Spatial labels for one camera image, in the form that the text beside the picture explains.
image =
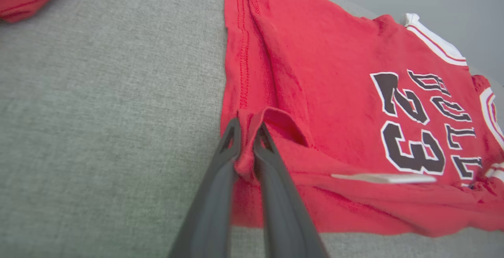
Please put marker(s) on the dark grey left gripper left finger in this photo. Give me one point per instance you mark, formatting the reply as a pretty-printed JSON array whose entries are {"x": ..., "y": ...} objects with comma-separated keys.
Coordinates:
[{"x": 212, "y": 203}]

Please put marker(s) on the red basketball jersey number 23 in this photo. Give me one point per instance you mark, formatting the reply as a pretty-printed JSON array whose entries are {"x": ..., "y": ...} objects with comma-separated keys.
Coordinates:
[{"x": 334, "y": 73}]

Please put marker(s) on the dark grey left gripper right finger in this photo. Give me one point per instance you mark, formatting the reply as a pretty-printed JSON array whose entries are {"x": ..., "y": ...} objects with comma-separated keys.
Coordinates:
[{"x": 283, "y": 210}]

